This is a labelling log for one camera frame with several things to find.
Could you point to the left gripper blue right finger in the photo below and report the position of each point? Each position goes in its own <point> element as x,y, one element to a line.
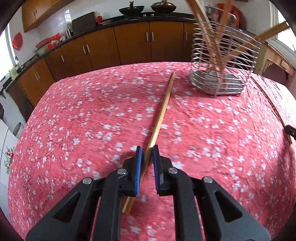
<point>203,209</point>

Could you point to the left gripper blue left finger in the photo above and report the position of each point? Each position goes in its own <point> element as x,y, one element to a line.
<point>92,209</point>

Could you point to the light wooden chopstick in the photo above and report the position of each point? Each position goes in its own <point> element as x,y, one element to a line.
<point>157,127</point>

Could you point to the brown lower kitchen cabinets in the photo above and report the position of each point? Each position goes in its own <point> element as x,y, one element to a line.
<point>142,42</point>

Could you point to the brown kitchen cabinets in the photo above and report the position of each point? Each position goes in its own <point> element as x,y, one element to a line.
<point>142,42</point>
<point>35,12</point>

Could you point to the brown upper kitchen cabinets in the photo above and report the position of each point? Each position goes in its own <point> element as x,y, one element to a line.
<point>35,12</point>

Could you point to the red floral tablecloth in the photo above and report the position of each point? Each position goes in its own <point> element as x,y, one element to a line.
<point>87,125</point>

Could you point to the flower decorated white cabinet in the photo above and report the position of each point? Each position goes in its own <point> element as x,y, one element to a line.
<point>8,144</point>

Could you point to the white plastic bucket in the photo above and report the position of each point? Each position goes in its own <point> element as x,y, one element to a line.
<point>18,130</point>

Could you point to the thin wooden chopstick table edge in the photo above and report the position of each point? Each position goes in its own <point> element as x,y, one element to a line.
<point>270,101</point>

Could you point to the chopstick in holder leaning right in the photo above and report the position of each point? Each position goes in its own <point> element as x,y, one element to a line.
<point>255,41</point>

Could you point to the chopstick in holder leaning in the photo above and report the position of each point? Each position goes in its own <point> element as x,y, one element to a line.
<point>255,41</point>
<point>210,39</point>

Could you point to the cream wooden side table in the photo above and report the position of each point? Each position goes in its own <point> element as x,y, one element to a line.
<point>273,65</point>

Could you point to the red plastic basin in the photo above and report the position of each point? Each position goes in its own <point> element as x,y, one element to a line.
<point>48,40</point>

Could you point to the dark cutting board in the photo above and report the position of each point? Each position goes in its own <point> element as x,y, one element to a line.
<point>84,23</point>

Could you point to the small red bottle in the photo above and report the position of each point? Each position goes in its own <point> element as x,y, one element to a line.
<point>99,18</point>

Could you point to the red bag on counter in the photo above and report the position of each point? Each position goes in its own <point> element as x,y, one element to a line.
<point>240,21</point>

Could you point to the black wok left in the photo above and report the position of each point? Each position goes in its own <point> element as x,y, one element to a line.
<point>131,10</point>

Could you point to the chopstick in holder leaning left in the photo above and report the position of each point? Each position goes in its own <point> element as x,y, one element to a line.
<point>210,39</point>

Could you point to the black lidded pot right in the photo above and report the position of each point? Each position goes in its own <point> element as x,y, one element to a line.
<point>163,7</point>

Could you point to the wire metal utensil holder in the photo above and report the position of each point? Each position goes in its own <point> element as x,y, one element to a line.
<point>237,70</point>

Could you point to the red plastic bag on wall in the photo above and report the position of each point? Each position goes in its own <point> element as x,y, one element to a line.
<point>17,41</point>

